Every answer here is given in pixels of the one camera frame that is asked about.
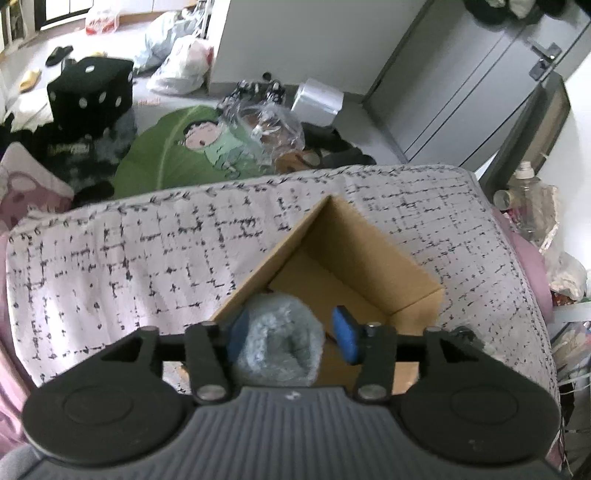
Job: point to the clear plastic bag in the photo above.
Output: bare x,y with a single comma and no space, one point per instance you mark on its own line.
265,131

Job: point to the pile of crumpled plastic bags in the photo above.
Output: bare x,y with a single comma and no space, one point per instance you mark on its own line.
565,295

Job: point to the white cabinet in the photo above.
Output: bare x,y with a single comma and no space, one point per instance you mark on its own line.
295,44

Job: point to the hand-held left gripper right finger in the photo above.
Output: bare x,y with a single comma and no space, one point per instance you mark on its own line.
345,333

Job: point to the pink bed sheet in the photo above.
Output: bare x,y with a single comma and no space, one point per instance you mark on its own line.
531,272

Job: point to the red and white plastic bag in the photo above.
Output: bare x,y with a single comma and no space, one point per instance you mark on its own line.
102,21

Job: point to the black dice plush cube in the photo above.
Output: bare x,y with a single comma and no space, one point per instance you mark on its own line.
90,94

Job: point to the pale blue plastic bag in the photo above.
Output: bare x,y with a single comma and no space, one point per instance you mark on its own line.
161,39

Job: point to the white black-flecked blanket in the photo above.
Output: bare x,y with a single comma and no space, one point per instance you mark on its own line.
277,258

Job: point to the clear plastic bottle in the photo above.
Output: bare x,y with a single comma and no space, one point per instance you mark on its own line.
525,194

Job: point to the grey fluffy plush item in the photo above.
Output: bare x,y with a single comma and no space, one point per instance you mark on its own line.
276,342

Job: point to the grey door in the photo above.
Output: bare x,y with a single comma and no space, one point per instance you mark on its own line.
466,78

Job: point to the green leaf-shaped cartoon pillow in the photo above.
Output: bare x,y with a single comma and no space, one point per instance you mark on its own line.
180,152

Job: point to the pink cartoon pillow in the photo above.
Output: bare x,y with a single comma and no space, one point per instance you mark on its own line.
27,187

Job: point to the black slipper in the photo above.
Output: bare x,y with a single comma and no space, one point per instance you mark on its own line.
59,54

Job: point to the yellow slipper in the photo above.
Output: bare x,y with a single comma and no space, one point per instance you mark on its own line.
29,79

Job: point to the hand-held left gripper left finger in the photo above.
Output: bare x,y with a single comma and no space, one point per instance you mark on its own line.
238,333

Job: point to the black bag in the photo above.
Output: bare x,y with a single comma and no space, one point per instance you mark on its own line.
330,145

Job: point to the brown cardboard box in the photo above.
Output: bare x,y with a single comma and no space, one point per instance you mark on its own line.
337,272

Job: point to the white translucent storage box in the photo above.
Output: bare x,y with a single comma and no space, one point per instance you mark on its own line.
317,100

